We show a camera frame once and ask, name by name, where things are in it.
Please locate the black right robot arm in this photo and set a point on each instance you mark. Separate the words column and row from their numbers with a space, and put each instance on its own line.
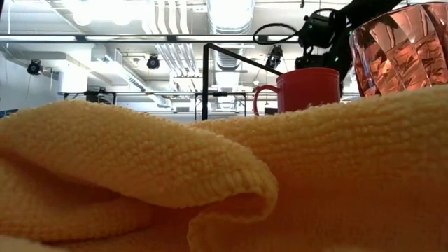
column 367, row 8

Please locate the black ceiling spotlight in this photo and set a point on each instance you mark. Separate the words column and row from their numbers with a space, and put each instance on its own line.
column 153, row 62
column 35, row 67
column 274, row 56

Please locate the red mug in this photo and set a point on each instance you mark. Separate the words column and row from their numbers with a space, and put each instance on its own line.
column 308, row 91

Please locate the orange faceted plastic cup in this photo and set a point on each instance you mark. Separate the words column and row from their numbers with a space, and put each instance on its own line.
column 402, row 49

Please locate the yellow terry towel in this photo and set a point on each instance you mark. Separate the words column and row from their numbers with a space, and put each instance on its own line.
column 224, row 168

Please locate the black overhead beam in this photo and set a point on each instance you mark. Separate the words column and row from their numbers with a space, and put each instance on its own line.
column 140, row 38

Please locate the white ceiling duct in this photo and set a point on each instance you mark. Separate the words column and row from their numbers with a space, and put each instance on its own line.
column 231, row 17

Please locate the black metal shelf frame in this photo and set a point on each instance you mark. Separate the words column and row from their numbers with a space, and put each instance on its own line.
column 205, row 80

